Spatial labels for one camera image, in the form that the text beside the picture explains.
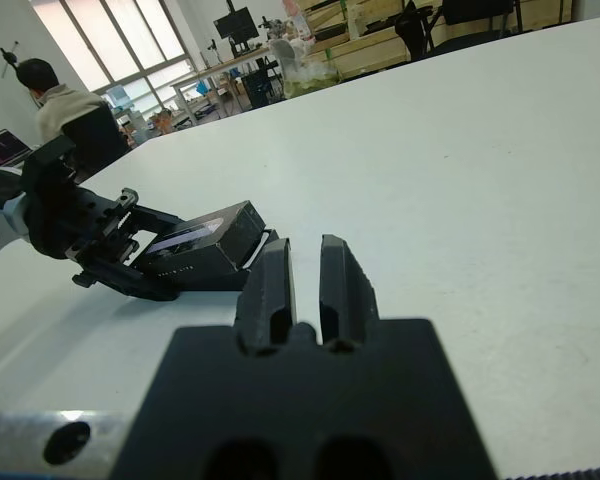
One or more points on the black box lid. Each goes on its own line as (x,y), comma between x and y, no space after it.
(240,235)

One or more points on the black tripod stand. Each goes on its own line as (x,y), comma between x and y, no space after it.
(10,57)

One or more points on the open silver laptop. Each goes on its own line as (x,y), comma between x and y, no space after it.
(2,150)

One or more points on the seated person beige hoodie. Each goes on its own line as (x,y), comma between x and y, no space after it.
(65,107)

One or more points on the large glass window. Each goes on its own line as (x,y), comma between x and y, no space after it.
(120,40)

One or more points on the black box white lining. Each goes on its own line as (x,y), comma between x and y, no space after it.
(220,282)

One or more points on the white crumpled plastic bag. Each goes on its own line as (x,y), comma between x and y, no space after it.
(287,55)

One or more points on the black computer tower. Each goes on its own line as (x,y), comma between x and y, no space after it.
(257,90)

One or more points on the black swivel chair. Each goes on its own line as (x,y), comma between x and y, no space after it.
(97,135)

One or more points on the wooden desk white legs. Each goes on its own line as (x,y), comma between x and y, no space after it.
(220,64)

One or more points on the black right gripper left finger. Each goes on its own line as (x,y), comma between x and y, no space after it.
(270,300)

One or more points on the light wooden crate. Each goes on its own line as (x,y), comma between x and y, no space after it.
(370,62)
(545,10)

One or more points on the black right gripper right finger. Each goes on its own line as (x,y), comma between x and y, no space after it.
(345,295)

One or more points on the olive green plastic bag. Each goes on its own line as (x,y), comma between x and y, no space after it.
(310,82)

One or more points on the black upright post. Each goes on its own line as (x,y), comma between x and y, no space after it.
(412,25)

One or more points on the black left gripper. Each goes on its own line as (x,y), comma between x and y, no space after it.
(65,225)

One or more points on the black computer monitor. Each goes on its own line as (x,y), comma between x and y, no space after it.
(236,27)

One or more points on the pink white package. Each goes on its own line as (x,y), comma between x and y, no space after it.
(300,20)

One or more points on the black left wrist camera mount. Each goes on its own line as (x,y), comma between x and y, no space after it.
(45,155)

